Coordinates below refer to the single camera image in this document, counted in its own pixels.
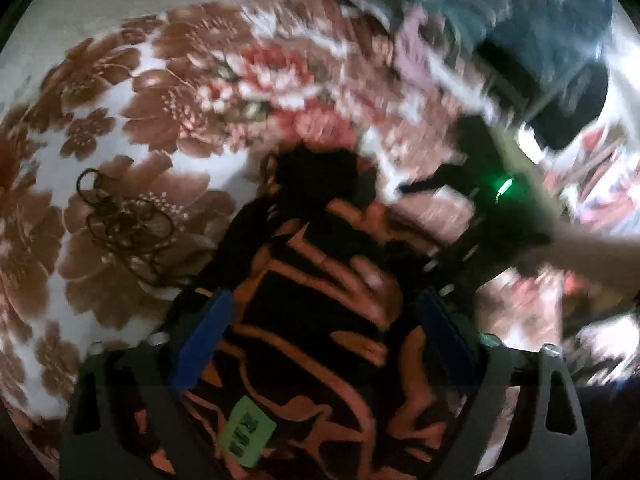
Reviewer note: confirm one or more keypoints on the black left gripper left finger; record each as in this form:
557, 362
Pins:
126, 419

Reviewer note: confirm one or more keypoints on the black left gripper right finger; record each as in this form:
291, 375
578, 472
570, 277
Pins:
520, 417

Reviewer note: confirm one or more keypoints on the black orange patterned garment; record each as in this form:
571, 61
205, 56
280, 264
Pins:
327, 335

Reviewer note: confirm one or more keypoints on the blue hanging clothes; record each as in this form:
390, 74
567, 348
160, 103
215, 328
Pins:
543, 58

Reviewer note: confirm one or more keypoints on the person's right hand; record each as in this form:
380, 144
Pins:
611, 260

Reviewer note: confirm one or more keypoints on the green paper label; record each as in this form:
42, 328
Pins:
247, 433

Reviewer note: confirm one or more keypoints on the floral brown white bedspread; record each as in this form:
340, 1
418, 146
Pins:
121, 175

